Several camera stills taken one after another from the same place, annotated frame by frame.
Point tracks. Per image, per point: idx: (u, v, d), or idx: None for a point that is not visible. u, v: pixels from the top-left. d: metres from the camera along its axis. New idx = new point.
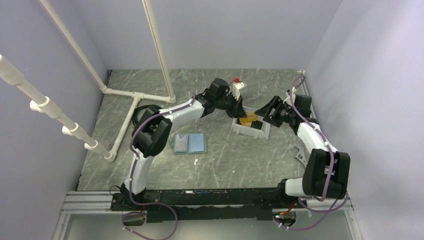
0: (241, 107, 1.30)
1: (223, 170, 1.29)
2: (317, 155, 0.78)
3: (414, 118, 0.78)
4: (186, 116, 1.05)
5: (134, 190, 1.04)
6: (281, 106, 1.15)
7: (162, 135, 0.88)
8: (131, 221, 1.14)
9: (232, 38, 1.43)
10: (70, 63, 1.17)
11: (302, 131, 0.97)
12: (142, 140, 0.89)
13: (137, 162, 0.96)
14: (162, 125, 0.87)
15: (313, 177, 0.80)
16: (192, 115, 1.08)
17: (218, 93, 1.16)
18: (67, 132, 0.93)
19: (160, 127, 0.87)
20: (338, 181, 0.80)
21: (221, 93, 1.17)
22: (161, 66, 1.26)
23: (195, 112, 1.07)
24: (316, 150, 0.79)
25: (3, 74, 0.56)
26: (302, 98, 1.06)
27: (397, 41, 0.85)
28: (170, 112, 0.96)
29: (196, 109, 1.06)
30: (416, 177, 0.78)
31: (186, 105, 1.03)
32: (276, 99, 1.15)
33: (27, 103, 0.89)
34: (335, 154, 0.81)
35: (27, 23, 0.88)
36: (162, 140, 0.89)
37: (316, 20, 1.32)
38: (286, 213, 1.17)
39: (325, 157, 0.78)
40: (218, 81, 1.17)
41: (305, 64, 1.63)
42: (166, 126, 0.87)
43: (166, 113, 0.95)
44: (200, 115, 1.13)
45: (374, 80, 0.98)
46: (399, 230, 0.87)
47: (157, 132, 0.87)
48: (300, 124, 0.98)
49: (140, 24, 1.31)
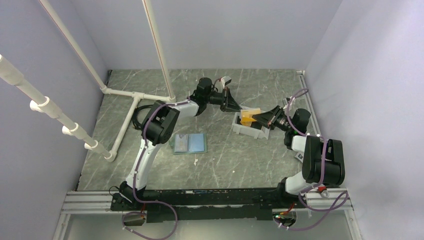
0: (231, 100, 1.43)
1: (223, 170, 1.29)
2: (310, 137, 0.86)
3: (413, 118, 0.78)
4: (186, 111, 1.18)
5: (137, 185, 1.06)
6: (280, 115, 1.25)
7: (171, 124, 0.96)
8: (131, 221, 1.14)
9: (232, 38, 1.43)
10: (70, 63, 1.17)
11: (295, 143, 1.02)
12: (152, 128, 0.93)
13: (144, 151, 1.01)
14: (172, 114, 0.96)
15: (310, 156, 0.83)
16: (190, 111, 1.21)
17: (205, 93, 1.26)
18: (68, 132, 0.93)
19: (170, 116, 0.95)
20: (335, 161, 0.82)
21: (207, 91, 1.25)
22: (162, 67, 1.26)
23: (192, 109, 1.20)
24: (311, 135, 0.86)
25: (3, 74, 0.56)
26: (300, 118, 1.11)
27: (397, 40, 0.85)
28: (176, 105, 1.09)
29: (193, 106, 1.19)
30: (416, 176, 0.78)
31: (185, 101, 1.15)
32: (277, 108, 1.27)
33: (28, 104, 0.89)
34: (329, 141, 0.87)
35: (27, 23, 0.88)
36: (170, 129, 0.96)
37: (317, 20, 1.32)
38: (286, 213, 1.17)
39: (318, 139, 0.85)
40: (202, 81, 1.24)
41: (305, 64, 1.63)
42: (176, 115, 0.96)
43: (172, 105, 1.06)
44: (194, 114, 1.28)
45: (373, 80, 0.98)
46: (399, 230, 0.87)
47: (167, 121, 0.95)
48: (293, 137, 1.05)
49: (140, 24, 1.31)
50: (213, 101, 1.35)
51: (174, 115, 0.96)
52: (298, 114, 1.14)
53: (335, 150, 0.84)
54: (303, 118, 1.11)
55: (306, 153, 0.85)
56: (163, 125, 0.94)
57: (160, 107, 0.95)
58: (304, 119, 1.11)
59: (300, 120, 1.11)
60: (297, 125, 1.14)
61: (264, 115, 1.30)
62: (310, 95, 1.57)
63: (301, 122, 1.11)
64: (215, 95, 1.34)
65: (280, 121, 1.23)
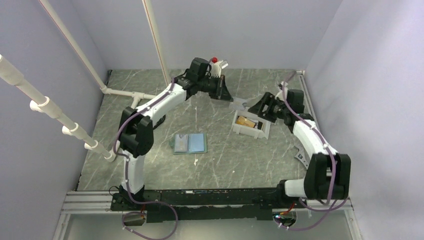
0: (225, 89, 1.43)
1: (223, 170, 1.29)
2: (316, 159, 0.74)
3: (412, 118, 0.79)
4: (171, 103, 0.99)
5: (132, 190, 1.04)
6: (274, 103, 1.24)
7: (145, 134, 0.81)
8: (131, 221, 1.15)
9: (232, 38, 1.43)
10: (70, 63, 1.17)
11: (297, 129, 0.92)
12: (126, 140, 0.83)
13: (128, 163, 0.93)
14: (143, 123, 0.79)
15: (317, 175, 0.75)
16: (176, 100, 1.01)
17: (200, 71, 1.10)
18: (68, 132, 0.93)
19: (141, 127, 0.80)
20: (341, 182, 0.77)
21: (202, 71, 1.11)
22: (161, 67, 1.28)
23: (178, 97, 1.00)
24: (317, 157, 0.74)
25: (3, 74, 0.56)
26: (295, 93, 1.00)
27: (396, 41, 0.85)
28: (149, 107, 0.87)
29: (178, 95, 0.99)
30: (416, 177, 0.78)
31: (165, 93, 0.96)
32: (268, 96, 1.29)
33: (28, 104, 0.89)
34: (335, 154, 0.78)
35: (27, 23, 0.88)
36: (147, 139, 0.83)
37: (317, 20, 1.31)
38: (286, 213, 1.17)
39: (325, 161, 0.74)
40: (198, 59, 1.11)
41: (305, 64, 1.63)
42: (149, 123, 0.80)
43: (144, 110, 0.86)
44: (184, 98, 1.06)
45: (373, 80, 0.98)
46: (399, 230, 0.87)
47: (140, 132, 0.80)
48: (296, 122, 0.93)
49: (140, 24, 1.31)
50: (206, 89, 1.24)
51: (145, 124, 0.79)
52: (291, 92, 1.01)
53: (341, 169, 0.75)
54: (297, 96, 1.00)
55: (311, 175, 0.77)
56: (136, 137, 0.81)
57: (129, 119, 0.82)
58: (298, 96, 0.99)
59: (293, 100, 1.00)
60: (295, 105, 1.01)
61: (256, 105, 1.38)
62: (310, 95, 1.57)
63: (296, 101, 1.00)
64: (209, 82, 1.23)
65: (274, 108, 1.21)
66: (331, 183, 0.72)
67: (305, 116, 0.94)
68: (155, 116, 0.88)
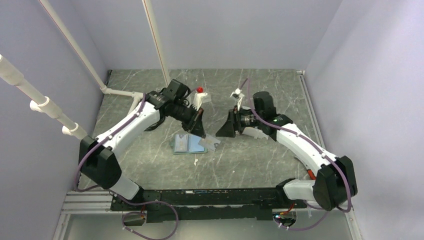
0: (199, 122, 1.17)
1: (223, 170, 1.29)
2: (324, 174, 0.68)
3: (413, 118, 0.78)
4: (140, 129, 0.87)
5: (127, 196, 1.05)
6: (240, 114, 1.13)
7: (110, 166, 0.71)
8: (131, 221, 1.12)
9: (232, 38, 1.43)
10: (70, 63, 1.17)
11: (284, 139, 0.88)
12: (88, 173, 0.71)
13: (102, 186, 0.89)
14: (105, 155, 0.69)
15: (330, 187, 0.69)
16: (147, 122, 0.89)
17: (179, 92, 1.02)
18: (67, 132, 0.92)
19: (103, 161, 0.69)
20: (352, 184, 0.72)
21: (181, 94, 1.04)
22: (161, 67, 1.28)
23: (147, 119, 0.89)
24: (323, 171, 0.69)
25: (3, 74, 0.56)
26: (264, 99, 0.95)
27: (396, 41, 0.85)
28: (111, 136, 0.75)
29: (148, 117, 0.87)
30: (416, 177, 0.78)
31: (133, 115, 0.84)
32: (232, 112, 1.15)
33: (28, 104, 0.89)
34: (335, 160, 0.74)
35: (27, 23, 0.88)
36: (111, 170, 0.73)
37: (318, 19, 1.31)
38: (286, 213, 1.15)
39: (332, 172, 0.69)
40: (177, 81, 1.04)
41: (305, 64, 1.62)
42: (112, 155, 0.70)
43: (105, 140, 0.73)
44: (154, 119, 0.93)
45: (373, 80, 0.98)
46: (399, 230, 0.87)
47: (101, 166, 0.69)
48: (277, 131, 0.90)
49: (140, 23, 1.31)
50: (178, 117, 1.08)
51: (106, 156, 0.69)
52: (259, 98, 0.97)
53: (348, 173, 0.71)
54: (267, 103, 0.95)
55: (323, 189, 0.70)
56: (99, 169, 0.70)
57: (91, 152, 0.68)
58: (267, 102, 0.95)
59: (264, 107, 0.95)
60: (267, 110, 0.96)
61: (226, 127, 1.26)
62: (310, 95, 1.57)
63: (267, 107, 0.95)
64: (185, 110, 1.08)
65: (245, 119, 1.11)
66: (347, 190, 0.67)
67: (281, 120, 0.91)
68: (119, 146, 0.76)
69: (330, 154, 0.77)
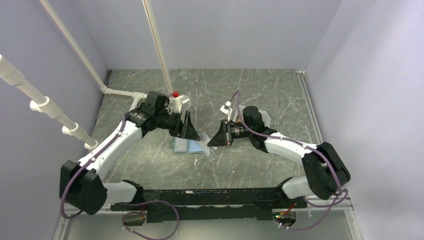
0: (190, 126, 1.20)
1: (223, 170, 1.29)
2: (307, 162, 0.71)
3: (412, 118, 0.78)
4: (123, 148, 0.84)
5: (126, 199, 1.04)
6: (231, 124, 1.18)
7: (96, 188, 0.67)
8: (131, 221, 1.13)
9: (232, 38, 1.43)
10: (70, 63, 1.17)
11: (273, 147, 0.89)
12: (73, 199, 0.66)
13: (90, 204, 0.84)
14: (90, 178, 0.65)
15: (320, 175, 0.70)
16: (129, 142, 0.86)
17: (158, 104, 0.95)
18: (68, 132, 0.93)
19: (87, 184, 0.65)
20: (339, 168, 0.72)
21: (161, 105, 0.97)
22: (161, 67, 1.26)
23: (130, 139, 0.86)
24: (306, 158, 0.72)
25: (3, 74, 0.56)
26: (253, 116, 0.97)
27: (397, 40, 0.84)
28: (94, 158, 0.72)
29: (130, 135, 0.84)
30: (416, 177, 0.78)
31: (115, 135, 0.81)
32: (224, 124, 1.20)
33: (29, 103, 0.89)
34: (317, 148, 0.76)
35: (28, 24, 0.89)
36: (96, 193, 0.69)
37: (318, 20, 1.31)
38: (286, 213, 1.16)
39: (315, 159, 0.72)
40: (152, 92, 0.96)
41: (305, 64, 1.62)
42: (97, 177, 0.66)
43: (88, 163, 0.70)
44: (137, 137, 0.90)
45: (373, 80, 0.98)
46: (398, 230, 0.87)
47: (86, 190, 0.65)
48: (265, 141, 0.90)
49: (139, 23, 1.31)
50: (165, 126, 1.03)
51: (91, 178, 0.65)
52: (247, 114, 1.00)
53: (331, 156, 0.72)
54: (256, 117, 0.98)
55: (313, 177, 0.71)
56: (83, 192, 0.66)
57: (74, 176, 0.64)
58: (257, 117, 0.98)
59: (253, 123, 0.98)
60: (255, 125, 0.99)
61: (218, 138, 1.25)
62: (310, 95, 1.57)
63: (256, 122, 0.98)
64: (169, 118, 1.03)
65: (235, 130, 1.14)
66: (335, 175, 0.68)
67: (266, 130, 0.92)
68: (102, 168, 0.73)
69: (310, 144, 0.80)
